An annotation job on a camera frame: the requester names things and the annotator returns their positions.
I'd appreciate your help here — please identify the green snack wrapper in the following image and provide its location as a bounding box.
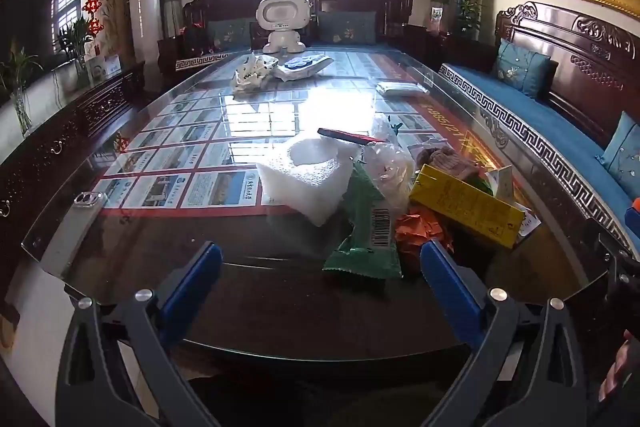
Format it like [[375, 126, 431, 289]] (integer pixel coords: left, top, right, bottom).
[[322, 159, 403, 280]]

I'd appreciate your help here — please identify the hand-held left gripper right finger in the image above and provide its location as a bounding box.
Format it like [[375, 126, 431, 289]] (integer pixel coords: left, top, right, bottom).
[[420, 239, 588, 427]]

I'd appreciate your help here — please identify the orange wrapper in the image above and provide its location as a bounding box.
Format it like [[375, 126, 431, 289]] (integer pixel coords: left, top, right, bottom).
[[395, 207, 456, 275]]

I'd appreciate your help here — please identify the crumpled white plastic bag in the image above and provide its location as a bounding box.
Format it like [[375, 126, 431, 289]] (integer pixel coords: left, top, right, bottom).
[[231, 53, 281, 94]]

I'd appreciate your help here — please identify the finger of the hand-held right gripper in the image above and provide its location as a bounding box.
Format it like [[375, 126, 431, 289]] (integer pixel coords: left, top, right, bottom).
[[598, 232, 640, 343]]

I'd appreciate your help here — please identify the teal embroidered cushion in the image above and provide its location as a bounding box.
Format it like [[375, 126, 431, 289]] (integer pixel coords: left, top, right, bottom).
[[317, 11, 377, 45], [490, 38, 551, 100], [206, 18, 253, 50], [597, 112, 640, 200]]

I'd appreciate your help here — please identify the white robot toy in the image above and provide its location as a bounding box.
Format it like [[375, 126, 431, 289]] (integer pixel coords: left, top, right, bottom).
[[255, 0, 312, 55]]

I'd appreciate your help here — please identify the yellow carton box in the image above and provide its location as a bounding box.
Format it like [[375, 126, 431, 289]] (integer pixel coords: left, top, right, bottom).
[[409, 164, 526, 250]]

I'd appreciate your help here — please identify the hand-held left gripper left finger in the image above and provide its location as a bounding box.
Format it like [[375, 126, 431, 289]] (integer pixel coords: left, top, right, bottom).
[[55, 241, 223, 427]]

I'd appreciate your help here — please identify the white folded cloth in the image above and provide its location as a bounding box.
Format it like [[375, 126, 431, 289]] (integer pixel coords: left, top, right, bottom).
[[375, 81, 431, 96]]

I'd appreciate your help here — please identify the silver smartphone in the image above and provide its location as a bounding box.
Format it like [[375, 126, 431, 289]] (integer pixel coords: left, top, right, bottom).
[[37, 190, 107, 282]]

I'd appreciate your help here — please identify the dark wooden side table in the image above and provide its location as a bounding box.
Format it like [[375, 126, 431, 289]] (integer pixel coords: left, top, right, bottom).
[[405, 24, 496, 72]]

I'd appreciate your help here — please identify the small white box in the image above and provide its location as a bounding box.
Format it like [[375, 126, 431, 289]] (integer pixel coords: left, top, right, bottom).
[[85, 54, 122, 80]]

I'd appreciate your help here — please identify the dark wooden television cabinet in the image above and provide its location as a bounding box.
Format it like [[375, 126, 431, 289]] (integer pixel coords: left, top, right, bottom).
[[0, 62, 146, 308]]

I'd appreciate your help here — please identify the person's right hand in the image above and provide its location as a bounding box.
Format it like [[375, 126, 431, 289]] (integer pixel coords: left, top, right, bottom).
[[597, 329, 640, 405]]

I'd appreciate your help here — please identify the blue and white packet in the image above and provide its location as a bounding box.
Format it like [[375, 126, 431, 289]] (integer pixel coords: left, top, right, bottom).
[[274, 52, 335, 82]]

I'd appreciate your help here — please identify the blue sofa seat mat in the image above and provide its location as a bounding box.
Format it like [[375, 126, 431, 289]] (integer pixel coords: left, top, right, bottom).
[[439, 63, 640, 233], [175, 42, 406, 72]]

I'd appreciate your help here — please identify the brown knitted item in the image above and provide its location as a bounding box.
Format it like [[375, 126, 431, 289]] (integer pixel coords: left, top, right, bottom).
[[415, 146, 482, 180]]

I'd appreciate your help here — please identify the bamboo plant in glass vase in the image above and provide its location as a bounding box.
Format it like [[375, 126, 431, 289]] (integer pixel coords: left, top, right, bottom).
[[55, 17, 96, 90], [0, 42, 43, 138]]

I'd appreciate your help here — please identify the printed table poster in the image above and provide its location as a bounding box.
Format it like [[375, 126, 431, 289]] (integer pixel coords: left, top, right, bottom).
[[90, 49, 506, 218]]

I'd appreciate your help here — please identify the clear plastic bag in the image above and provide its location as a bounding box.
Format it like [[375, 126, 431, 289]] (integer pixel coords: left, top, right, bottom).
[[362, 114, 418, 212]]

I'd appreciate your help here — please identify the white foam sheet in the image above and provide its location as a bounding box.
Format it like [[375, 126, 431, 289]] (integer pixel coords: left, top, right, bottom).
[[256, 132, 368, 228]]

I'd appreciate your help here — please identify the black flat television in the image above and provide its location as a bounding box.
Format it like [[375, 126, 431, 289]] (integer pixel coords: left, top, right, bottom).
[[0, 0, 83, 72]]

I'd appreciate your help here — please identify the green potted plant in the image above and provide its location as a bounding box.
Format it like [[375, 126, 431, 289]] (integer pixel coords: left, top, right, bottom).
[[457, 0, 483, 38]]

